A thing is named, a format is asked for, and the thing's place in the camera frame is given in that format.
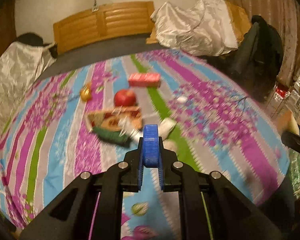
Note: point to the dark jacket on chair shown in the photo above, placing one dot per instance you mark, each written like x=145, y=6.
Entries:
x=256, y=63

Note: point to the wooden headboard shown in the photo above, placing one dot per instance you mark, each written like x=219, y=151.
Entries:
x=109, y=21

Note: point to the white satin cloth right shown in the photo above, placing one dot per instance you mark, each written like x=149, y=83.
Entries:
x=204, y=29

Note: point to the white satin cloth left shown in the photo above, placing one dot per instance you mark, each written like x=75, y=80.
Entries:
x=20, y=67

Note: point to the golden round ornament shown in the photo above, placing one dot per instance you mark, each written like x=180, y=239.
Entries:
x=85, y=92

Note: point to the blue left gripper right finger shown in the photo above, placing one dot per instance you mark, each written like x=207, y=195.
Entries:
x=160, y=167

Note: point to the beige patterned curtain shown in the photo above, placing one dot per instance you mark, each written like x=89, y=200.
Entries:
x=284, y=16

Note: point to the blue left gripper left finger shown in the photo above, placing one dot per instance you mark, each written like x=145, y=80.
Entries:
x=140, y=164

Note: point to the pink red small box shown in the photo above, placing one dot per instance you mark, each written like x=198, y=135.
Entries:
x=144, y=80

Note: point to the colourful striped floral bedspread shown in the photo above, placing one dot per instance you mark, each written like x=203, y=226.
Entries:
x=219, y=127

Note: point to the long red printed box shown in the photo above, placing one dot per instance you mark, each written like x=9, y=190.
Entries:
x=109, y=118

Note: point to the red apple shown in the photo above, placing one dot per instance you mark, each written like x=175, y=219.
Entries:
x=125, y=98

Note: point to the white crumpled tissue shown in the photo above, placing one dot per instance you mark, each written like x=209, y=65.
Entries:
x=166, y=127

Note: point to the green turf piece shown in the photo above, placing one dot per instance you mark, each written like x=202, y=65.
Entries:
x=112, y=137

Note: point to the white satin cloth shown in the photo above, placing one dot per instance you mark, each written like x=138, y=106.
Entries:
x=204, y=29
x=20, y=67

